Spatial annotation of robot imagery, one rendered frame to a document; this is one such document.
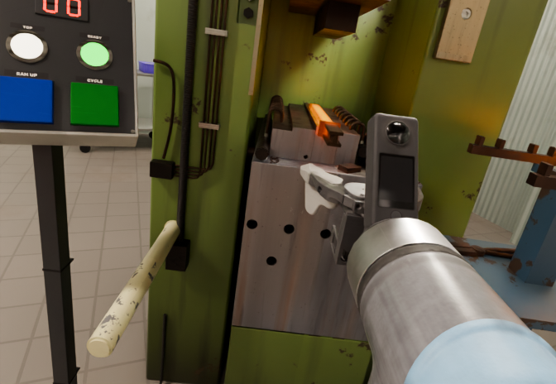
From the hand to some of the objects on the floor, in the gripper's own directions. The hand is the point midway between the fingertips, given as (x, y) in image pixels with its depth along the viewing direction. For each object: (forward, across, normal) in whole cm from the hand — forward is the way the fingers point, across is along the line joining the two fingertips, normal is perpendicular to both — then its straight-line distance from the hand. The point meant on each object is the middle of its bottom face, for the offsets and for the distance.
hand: (354, 169), depth 49 cm
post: (+23, -58, -100) cm, 118 cm away
